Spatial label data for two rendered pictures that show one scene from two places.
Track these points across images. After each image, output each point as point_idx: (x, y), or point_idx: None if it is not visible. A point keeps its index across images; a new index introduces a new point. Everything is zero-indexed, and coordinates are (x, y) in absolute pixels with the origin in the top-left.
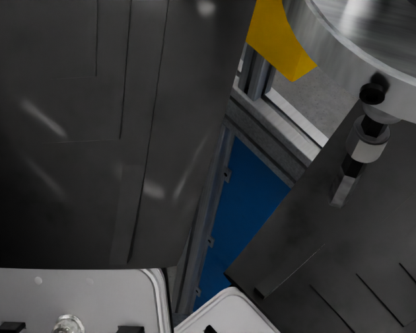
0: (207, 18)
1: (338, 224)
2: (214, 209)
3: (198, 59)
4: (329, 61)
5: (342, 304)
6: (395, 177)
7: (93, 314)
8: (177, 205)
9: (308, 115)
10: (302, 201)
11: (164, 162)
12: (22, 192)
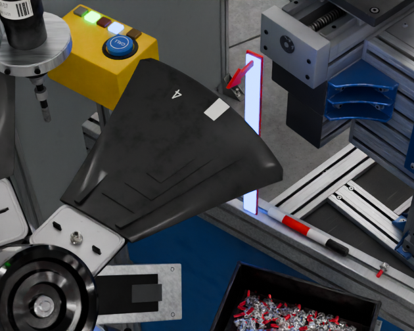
0: None
1: (114, 163)
2: None
3: None
4: None
5: (119, 198)
6: (142, 134)
7: None
8: (6, 149)
9: None
10: (94, 157)
11: None
12: None
